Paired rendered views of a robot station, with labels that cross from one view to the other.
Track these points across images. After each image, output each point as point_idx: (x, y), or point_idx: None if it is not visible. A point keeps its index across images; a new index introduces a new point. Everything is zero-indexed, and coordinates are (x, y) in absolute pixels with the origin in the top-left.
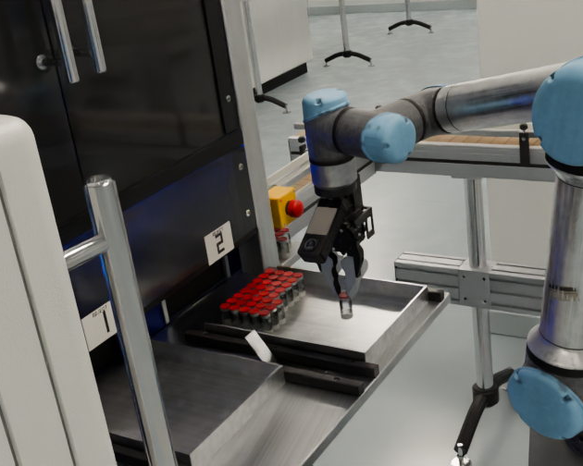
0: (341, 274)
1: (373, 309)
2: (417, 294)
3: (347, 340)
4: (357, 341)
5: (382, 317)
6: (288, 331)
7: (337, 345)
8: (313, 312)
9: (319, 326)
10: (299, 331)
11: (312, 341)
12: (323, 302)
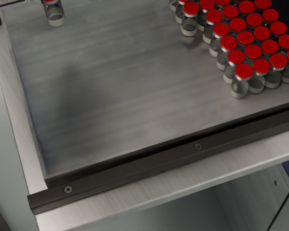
0: (204, 128)
1: (107, 123)
2: (38, 148)
3: (73, 50)
4: (59, 56)
5: (76, 115)
6: (159, 23)
7: (76, 37)
8: (176, 71)
9: (134, 52)
10: (147, 30)
11: (111, 25)
12: (187, 96)
